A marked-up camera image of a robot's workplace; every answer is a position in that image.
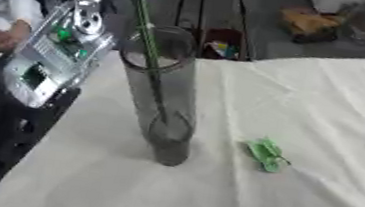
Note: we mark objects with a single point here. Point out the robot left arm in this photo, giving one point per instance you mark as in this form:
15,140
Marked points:
43,67

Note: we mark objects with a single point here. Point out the clear glass cylinder vase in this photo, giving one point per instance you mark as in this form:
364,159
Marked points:
163,106

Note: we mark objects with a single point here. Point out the green flower stem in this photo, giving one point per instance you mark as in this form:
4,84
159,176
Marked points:
148,44

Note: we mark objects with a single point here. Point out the dark red box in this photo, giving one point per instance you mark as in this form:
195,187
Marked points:
223,45

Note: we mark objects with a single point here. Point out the small green leaf piece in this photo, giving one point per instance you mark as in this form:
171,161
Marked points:
266,153

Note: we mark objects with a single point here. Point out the black tripod legs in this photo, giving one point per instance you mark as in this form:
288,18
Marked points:
205,1

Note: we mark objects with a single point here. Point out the brown bag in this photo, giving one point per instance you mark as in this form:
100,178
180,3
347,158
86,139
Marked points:
311,25

